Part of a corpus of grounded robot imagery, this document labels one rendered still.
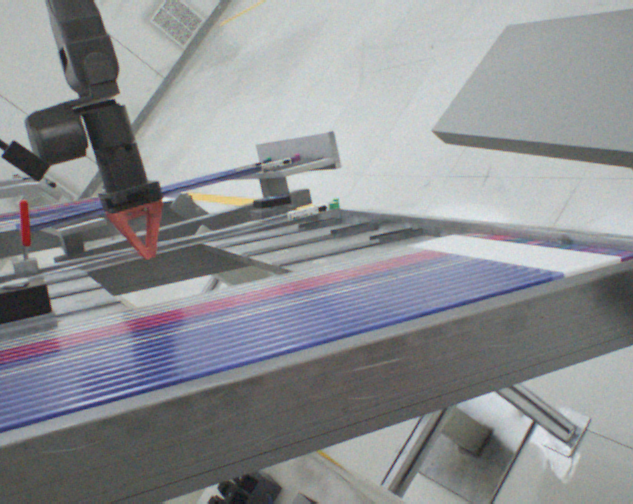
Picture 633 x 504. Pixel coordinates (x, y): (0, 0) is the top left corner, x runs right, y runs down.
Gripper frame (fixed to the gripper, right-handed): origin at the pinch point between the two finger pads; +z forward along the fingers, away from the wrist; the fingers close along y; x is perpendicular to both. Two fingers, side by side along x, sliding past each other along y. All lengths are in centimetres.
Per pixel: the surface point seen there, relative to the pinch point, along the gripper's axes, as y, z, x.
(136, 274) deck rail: -8.0, 3.9, -1.0
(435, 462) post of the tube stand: -40, 73, 56
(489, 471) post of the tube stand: -24, 71, 59
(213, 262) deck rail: -7.9, 5.9, 10.5
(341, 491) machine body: 22.3, 32.0, 9.8
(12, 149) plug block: 18.5, -17.4, -13.5
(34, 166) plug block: 18.5, -15.2, -12.0
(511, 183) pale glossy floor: -74, 26, 119
